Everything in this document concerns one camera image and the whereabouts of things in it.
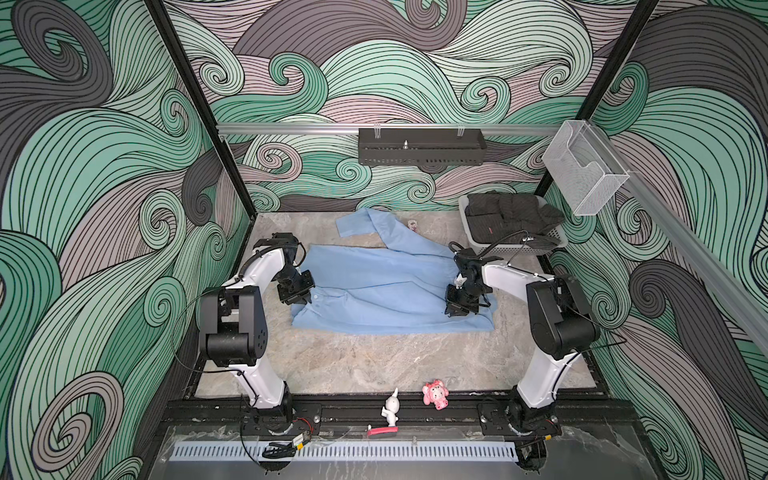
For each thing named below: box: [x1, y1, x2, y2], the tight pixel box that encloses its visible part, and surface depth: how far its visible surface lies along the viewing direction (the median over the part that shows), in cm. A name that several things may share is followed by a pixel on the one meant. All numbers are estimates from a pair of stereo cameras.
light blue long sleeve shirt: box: [292, 208, 499, 334], surface depth 97 cm
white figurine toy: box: [382, 388, 400, 427], surface depth 74 cm
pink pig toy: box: [422, 379, 449, 411], surface depth 77 cm
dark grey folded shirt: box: [465, 191, 565, 247], surface depth 113 cm
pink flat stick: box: [367, 426, 399, 436], surface depth 69 cm
